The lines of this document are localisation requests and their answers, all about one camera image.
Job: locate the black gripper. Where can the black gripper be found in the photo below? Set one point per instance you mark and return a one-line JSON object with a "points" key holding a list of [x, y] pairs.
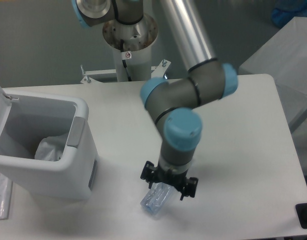
{"points": [[152, 174]]}

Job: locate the clear plastic water bottle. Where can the clear plastic water bottle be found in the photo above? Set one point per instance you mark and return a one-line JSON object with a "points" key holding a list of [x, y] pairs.
{"points": [[156, 197]]}

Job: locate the white plastic package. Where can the white plastic package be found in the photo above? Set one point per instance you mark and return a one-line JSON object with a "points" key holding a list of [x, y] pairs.
{"points": [[51, 148]]}

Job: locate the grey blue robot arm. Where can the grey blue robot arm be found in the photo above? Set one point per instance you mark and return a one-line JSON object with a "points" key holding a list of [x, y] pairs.
{"points": [[171, 105]]}

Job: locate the black device at edge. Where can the black device at edge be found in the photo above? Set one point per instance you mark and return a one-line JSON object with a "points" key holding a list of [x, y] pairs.
{"points": [[301, 210]]}

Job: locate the white cabinet at right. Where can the white cabinet at right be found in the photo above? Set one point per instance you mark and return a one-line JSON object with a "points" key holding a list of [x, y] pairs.
{"points": [[284, 57]]}

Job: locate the blue object top right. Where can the blue object top right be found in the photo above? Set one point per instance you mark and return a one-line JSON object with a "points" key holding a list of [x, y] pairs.
{"points": [[285, 10]]}

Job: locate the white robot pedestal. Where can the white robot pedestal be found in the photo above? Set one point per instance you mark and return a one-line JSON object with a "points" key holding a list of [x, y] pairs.
{"points": [[131, 46]]}

